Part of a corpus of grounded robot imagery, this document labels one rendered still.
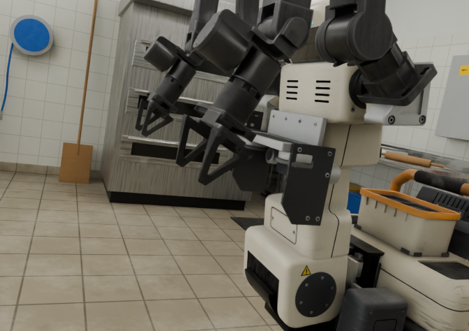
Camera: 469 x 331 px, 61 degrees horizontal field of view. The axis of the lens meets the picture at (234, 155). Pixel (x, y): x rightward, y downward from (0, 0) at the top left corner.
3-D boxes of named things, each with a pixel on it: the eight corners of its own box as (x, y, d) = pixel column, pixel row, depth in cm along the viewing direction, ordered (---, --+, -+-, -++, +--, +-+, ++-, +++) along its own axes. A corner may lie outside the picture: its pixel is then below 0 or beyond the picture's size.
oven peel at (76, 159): (58, 181, 418) (82, -11, 419) (58, 181, 421) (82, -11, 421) (88, 184, 431) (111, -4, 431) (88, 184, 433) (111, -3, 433)
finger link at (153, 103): (132, 128, 90) (156, 95, 91) (128, 124, 97) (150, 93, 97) (157, 144, 93) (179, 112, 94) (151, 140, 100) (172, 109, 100)
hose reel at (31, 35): (44, 124, 432) (56, 21, 419) (43, 126, 419) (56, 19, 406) (1, 119, 415) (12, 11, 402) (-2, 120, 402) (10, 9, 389)
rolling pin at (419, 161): (373, 156, 347) (374, 149, 346) (375, 156, 352) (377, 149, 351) (442, 170, 313) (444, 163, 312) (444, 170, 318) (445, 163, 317)
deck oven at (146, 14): (104, 210, 351) (136, -25, 327) (95, 179, 460) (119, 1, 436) (259, 218, 413) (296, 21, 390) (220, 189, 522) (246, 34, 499)
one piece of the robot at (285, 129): (275, 192, 106) (290, 112, 104) (338, 227, 81) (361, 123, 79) (220, 188, 100) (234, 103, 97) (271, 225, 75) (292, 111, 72)
